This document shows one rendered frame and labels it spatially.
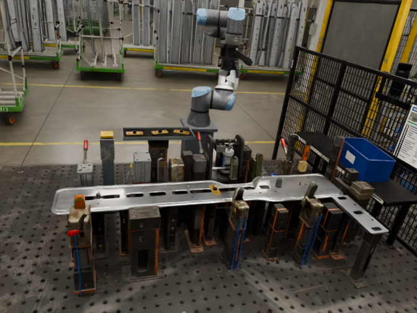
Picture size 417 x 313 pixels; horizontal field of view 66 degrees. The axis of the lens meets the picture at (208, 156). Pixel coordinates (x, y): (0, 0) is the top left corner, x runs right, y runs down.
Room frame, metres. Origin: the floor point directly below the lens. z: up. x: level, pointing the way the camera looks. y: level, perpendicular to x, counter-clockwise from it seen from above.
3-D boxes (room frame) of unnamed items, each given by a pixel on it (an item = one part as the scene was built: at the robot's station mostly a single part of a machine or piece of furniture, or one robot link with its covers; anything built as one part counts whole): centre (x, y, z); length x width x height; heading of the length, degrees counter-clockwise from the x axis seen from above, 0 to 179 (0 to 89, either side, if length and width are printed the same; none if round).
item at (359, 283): (1.16, -0.76, 0.84); 0.11 x 0.06 x 0.29; 18
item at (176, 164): (1.42, 0.15, 0.89); 0.13 x 0.11 x 0.38; 18
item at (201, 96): (1.96, 0.08, 1.27); 0.13 x 0.12 x 0.14; 91
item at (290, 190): (1.31, -0.03, 1.00); 1.38 x 0.22 x 0.02; 108
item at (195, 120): (1.96, 0.09, 1.15); 0.15 x 0.15 x 0.10
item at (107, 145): (1.49, 0.52, 0.92); 0.08 x 0.08 x 0.44; 18
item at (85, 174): (1.30, 0.56, 0.88); 0.11 x 0.10 x 0.36; 18
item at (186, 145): (1.96, 0.09, 0.90); 0.21 x 0.21 x 0.40; 17
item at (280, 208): (1.25, -0.36, 0.84); 0.11 x 0.08 x 0.29; 18
